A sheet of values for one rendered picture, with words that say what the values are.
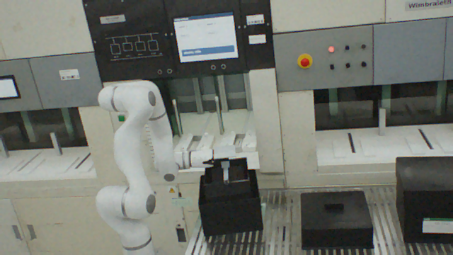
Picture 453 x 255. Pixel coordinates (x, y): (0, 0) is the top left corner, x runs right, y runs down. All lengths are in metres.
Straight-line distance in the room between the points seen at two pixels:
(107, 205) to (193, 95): 1.63
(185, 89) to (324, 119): 1.05
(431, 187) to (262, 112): 0.81
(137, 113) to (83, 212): 1.26
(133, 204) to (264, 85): 0.85
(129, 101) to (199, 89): 1.50
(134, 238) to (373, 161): 1.24
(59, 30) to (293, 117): 1.23
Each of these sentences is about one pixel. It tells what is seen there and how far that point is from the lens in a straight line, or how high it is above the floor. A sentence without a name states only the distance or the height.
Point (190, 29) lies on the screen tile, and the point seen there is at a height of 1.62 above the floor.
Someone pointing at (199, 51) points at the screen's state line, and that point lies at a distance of 2.16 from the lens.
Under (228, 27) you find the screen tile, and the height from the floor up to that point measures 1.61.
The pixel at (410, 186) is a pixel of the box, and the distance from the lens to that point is 1.89.
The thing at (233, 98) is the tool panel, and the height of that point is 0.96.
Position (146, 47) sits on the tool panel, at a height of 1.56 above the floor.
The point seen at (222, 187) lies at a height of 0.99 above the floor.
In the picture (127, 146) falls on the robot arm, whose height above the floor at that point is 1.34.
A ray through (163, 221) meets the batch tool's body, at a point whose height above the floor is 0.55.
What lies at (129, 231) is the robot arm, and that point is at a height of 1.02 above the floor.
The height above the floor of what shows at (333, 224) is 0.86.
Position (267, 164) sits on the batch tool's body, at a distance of 2.28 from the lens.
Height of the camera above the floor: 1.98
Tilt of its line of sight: 23 degrees down
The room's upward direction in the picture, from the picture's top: 8 degrees counter-clockwise
